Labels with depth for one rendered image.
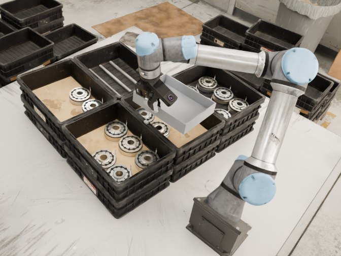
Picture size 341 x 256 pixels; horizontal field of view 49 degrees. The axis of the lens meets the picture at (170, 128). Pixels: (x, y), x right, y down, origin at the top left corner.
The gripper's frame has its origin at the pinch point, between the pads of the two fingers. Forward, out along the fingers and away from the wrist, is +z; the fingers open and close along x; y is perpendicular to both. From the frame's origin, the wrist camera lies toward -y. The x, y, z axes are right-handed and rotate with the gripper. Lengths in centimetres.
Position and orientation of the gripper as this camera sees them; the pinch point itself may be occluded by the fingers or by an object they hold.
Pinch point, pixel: (158, 110)
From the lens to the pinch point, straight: 145.8
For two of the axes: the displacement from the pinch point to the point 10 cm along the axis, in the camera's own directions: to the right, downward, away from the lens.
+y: -8.1, -4.7, 3.6
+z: 0.3, 5.7, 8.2
